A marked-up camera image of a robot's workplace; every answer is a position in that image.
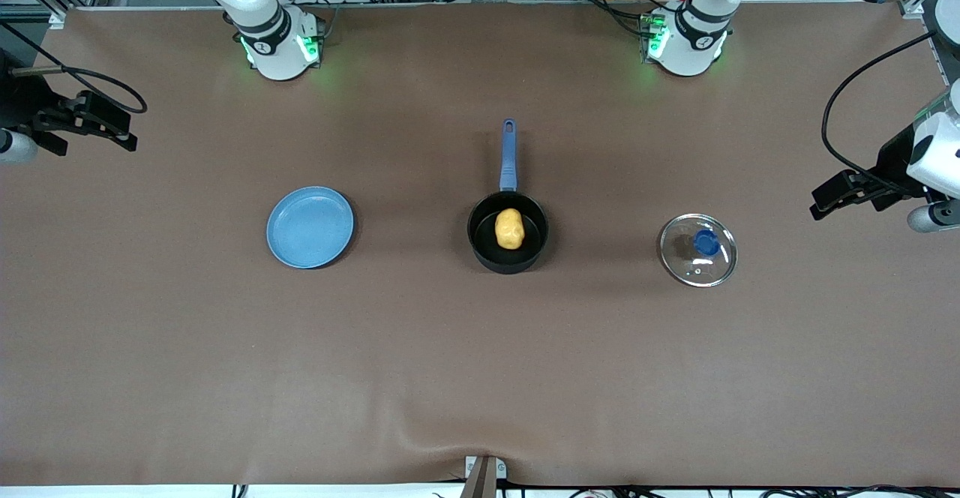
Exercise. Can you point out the blue round plate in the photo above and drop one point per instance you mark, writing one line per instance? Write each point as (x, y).
(310, 228)

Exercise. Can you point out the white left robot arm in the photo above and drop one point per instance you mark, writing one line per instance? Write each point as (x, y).
(686, 55)

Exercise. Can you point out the glass lid with blue knob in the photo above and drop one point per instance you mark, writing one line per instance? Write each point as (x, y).
(697, 269)

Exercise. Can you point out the brown table mat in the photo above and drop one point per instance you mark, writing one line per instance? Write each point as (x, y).
(480, 370)

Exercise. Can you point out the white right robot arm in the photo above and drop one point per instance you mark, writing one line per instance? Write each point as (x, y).
(277, 55)

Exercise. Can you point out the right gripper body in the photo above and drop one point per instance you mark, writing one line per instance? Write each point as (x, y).
(24, 103)

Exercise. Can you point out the metal table edge bracket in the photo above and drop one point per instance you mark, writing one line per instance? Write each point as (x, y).
(484, 475)

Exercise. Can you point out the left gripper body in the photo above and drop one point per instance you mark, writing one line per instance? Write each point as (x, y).
(890, 162)

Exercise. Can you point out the yellow potato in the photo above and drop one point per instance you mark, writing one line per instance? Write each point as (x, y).
(509, 229)

